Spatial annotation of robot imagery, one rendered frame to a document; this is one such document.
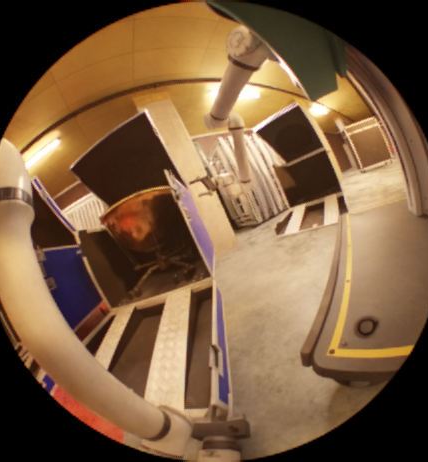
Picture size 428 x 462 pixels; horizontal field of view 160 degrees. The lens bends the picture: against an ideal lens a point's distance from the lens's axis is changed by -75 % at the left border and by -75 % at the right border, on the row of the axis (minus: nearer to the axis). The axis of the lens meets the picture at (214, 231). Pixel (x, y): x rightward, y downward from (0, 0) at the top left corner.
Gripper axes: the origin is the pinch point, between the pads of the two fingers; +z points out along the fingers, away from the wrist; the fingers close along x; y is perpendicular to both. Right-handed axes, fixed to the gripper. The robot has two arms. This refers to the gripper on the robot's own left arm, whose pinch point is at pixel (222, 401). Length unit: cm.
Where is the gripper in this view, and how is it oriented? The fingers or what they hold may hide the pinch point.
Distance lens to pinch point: 53.0
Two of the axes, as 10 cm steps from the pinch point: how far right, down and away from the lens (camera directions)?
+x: -9.1, 4.0, 0.5
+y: -4.0, -9.1, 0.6
